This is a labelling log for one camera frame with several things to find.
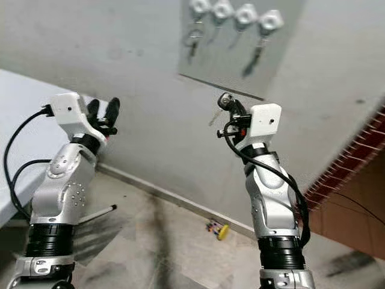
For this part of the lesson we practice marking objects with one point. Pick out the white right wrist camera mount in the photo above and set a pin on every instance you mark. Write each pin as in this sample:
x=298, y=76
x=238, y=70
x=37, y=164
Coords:
x=264, y=123

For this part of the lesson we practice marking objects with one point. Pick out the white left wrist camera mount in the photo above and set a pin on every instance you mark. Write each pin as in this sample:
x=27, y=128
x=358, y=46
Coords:
x=72, y=113

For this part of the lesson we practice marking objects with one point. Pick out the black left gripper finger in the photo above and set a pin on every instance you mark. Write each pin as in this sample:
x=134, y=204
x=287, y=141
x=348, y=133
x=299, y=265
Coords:
x=112, y=110
x=94, y=108

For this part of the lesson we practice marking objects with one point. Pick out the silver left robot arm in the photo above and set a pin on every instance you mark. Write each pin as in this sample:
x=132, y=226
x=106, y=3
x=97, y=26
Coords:
x=60, y=192

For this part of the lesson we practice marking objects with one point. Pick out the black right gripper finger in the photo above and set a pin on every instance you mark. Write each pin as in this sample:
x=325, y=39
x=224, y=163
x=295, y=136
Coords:
x=240, y=111
x=231, y=107

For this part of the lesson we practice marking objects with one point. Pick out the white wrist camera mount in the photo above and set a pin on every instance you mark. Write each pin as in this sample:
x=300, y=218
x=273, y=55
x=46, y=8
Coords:
x=72, y=113
x=264, y=123

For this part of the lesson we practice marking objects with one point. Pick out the white table leg black foot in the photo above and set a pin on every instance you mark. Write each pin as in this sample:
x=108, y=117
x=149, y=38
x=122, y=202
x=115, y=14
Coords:
x=96, y=214

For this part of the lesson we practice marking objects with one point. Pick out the yellow toy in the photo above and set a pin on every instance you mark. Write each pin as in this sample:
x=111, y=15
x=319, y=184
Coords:
x=221, y=231

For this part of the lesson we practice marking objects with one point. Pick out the white wall hook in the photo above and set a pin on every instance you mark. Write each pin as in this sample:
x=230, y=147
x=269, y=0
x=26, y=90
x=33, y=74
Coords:
x=246, y=14
x=222, y=9
x=271, y=20
x=199, y=6

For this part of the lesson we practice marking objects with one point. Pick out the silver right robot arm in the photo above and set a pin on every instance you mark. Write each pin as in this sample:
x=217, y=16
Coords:
x=274, y=205

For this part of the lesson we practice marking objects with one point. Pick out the white table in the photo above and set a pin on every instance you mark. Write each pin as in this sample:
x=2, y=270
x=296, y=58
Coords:
x=24, y=120

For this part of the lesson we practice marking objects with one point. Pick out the white baseboard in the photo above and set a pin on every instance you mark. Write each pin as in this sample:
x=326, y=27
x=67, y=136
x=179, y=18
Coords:
x=174, y=197

